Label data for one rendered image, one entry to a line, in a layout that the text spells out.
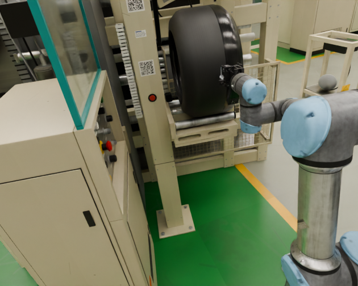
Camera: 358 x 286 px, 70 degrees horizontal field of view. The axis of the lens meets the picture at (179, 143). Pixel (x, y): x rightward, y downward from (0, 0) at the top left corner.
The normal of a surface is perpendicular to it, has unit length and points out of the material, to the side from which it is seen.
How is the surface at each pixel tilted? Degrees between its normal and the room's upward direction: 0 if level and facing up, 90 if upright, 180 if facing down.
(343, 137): 78
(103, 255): 90
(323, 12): 90
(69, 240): 90
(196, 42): 53
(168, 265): 0
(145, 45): 90
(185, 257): 0
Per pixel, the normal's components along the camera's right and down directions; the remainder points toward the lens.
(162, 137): 0.16, 0.53
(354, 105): 0.00, -0.40
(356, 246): 0.01, -0.85
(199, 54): 0.10, 0.11
